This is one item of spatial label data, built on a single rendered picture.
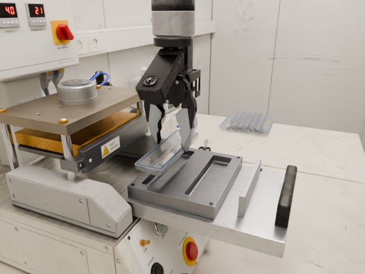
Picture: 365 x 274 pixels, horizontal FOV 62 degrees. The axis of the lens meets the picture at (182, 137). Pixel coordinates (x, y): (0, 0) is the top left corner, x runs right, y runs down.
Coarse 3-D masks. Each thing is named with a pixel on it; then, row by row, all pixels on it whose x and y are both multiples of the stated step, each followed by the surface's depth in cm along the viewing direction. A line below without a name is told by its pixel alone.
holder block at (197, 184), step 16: (176, 160) 67; (192, 160) 64; (208, 160) 64; (224, 160) 66; (240, 160) 64; (144, 176) 58; (160, 176) 61; (176, 176) 58; (192, 176) 58; (208, 176) 61; (224, 176) 58; (128, 192) 55; (144, 192) 54; (160, 192) 53; (176, 192) 53; (192, 192) 55; (208, 192) 55; (224, 192) 54; (176, 208) 52; (192, 208) 51; (208, 208) 49
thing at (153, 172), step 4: (196, 132) 67; (196, 136) 65; (192, 140) 64; (148, 152) 58; (180, 152) 58; (176, 156) 61; (172, 160) 55; (168, 164) 54; (136, 168) 54; (140, 168) 53; (144, 168) 53; (148, 168) 52; (164, 168) 57; (148, 172) 54; (152, 172) 52; (156, 172) 52; (160, 172) 52
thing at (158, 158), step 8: (168, 136) 65; (176, 136) 65; (160, 144) 62; (168, 144) 62; (176, 144) 61; (152, 152) 58; (160, 152) 58; (168, 152) 58; (176, 152) 58; (144, 160) 55; (152, 160) 55; (160, 160) 55; (168, 160) 55; (152, 168) 52; (160, 168) 52
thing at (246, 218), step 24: (240, 192) 57; (264, 192) 57; (144, 216) 54; (168, 216) 52; (192, 216) 50; (216, 216) 50; (240, 216) 50; (264, 216) 50; (240, 240) 48; (264, 240) 46
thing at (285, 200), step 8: (288, 168) 58; (296, 168) 58; (288, 176) 55; (296, 176) 56; (288, 184) 52; (288, 192) 50; (280, 200) 48; (288, 200) 48; (280, 208) 47; (288, 208) 46; (280, 216) 47; (288, 216) 47; (280, 224) 48
